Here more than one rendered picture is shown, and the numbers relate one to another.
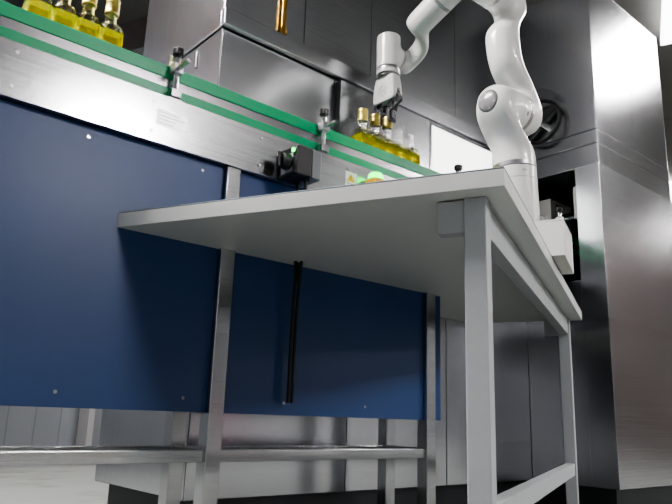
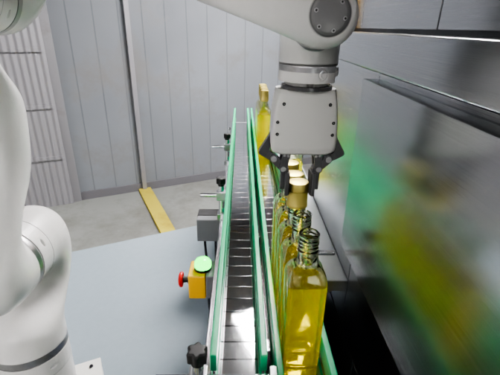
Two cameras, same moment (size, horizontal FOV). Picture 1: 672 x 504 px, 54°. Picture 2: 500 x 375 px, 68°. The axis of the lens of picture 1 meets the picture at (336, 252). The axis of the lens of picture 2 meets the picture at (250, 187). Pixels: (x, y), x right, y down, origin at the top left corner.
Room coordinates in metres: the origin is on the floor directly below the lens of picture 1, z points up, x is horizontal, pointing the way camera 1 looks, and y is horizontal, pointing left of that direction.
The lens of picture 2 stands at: (2.41, -0.64, 1.57)
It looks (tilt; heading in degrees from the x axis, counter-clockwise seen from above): 24 degrees down; 129
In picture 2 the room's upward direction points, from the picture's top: 1 degrees clockwise
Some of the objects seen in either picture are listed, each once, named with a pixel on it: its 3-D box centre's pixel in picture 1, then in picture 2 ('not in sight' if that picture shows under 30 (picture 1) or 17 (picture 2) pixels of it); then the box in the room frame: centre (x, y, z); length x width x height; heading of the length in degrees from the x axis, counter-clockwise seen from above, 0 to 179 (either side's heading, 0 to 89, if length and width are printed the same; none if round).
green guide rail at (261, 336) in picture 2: not in sight; (251, 167); (1.62, 0.34, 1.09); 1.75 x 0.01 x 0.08; 131
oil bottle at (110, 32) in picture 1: (107, 50); (263, 123); (1.49, 0.58, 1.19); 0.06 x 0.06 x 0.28; 41
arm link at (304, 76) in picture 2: (387, 74); (309, 74); (2.13, -0.16, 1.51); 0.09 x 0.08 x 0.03; 40
